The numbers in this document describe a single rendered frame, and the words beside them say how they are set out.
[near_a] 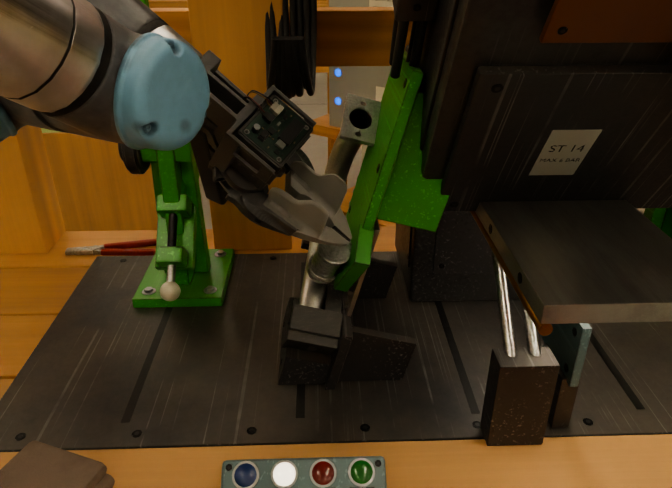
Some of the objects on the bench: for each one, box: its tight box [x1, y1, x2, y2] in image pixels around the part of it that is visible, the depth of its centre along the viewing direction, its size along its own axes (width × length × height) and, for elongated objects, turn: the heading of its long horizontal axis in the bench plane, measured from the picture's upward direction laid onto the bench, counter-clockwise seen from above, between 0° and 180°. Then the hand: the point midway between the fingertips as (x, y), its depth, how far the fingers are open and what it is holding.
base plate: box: [0, 251, 672, 452], centre depth 82 cm, size 42×110×2 cm, turn 92°
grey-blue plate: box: [540, 323, 592, 428], centre depth 64 cm, size 10×2×14 cm, turn 2°
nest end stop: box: [281, 330, 338, 355], centre depth 69 cm, size 4×7×6 cm, turn 92°
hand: (336, 236), depth 58 cm, fingers closed
